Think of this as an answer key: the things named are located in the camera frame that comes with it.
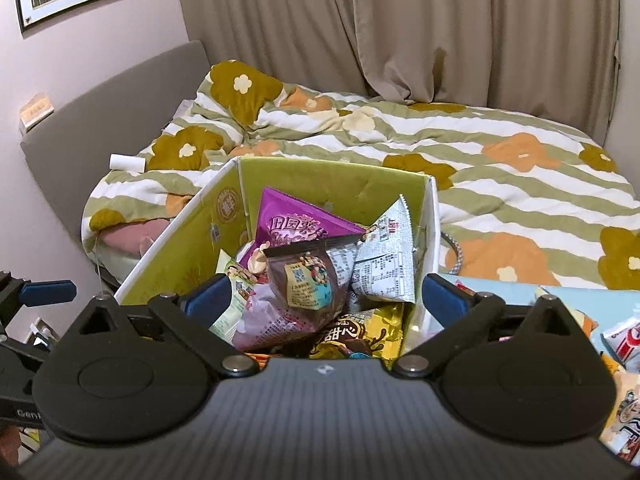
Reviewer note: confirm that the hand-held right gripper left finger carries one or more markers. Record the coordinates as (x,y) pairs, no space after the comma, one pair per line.
(210,297)

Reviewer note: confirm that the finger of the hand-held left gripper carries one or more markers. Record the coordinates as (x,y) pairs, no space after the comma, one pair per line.
(47,293)

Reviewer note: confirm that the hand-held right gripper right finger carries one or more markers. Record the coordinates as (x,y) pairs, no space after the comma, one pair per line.
(445,302)

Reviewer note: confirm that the pale pink snack bag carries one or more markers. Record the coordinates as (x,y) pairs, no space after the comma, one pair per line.
(270,325)

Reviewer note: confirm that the silver snack bag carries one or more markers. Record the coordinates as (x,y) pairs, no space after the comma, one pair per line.
(382,265)

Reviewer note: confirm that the maroon snack bag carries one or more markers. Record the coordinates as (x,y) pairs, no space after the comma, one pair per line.
(300,280)

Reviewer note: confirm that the yellow snack bag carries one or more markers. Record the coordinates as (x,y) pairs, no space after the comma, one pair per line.
(360,337)

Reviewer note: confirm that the purple chips bag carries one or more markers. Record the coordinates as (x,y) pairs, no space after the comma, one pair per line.
(290,220)

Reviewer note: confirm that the yellow-green cardboard box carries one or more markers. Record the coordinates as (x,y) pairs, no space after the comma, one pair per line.
(350,185)

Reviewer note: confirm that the pink pillow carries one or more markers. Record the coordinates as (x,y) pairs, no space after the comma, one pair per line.
(125,237)

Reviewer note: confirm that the floral striped blanket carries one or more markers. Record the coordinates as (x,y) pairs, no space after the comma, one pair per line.
(500,185)

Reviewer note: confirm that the white tube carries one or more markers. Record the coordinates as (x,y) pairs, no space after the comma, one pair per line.
(127,162)

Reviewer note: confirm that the grey headboard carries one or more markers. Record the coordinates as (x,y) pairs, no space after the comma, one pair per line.
(100,125)

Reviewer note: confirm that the white red snack packet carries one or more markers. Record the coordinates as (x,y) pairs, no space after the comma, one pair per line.
(622,340)

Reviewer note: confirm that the cream snack bag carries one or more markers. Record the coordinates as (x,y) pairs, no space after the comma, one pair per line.
(625,410)

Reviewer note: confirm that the beige curtain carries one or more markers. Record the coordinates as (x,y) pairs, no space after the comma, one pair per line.
(400,35)

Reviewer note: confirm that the beige wall plaque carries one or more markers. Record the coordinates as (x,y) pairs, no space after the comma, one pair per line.
(36,112)

